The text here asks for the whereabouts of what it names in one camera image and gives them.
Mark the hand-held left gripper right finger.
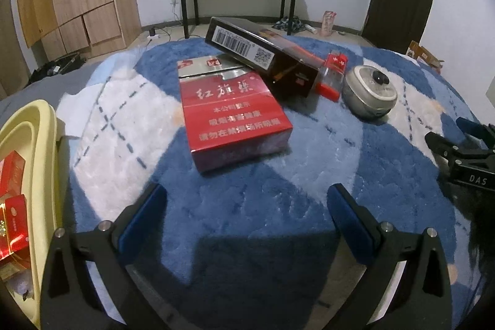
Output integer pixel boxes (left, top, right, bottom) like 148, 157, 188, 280
327, 183, 453, 330

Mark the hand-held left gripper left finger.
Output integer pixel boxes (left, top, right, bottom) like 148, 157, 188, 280
41, 182, 168, 330

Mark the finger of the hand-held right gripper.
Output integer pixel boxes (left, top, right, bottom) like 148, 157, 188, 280
455, 116, 495, 145
424, 131, 495, 181

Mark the pale yellow plastic basin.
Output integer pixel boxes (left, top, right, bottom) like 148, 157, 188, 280
0, 101, 59, 319

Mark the red clear lighter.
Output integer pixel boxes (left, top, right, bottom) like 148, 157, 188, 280
315, 49, 349, 101

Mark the red cigarette pack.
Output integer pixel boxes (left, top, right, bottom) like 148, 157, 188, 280
177, 55, 293, 173

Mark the dark brown carton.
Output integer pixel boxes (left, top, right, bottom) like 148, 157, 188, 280
204, 17, 325, 99

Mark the cardboard box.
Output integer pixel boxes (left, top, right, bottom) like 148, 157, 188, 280
406, 40, 445, 73

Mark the blue white plaid blanket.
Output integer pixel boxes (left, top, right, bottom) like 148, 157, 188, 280
58, 36, 484, 330

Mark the red open box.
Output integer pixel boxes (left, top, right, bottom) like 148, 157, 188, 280
0, 194, 31, 261

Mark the light blue cloth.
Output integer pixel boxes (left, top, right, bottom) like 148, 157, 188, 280
58, 44, 155, 110

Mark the grey bed sheet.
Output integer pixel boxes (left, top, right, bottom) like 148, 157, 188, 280
0, 63, 101, 114

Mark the pink plastic bag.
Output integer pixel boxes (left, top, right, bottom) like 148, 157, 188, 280
319, 10, 336, 37

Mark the pile of clothes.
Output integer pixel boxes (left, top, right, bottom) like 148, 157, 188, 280
273, 16, 310, 35

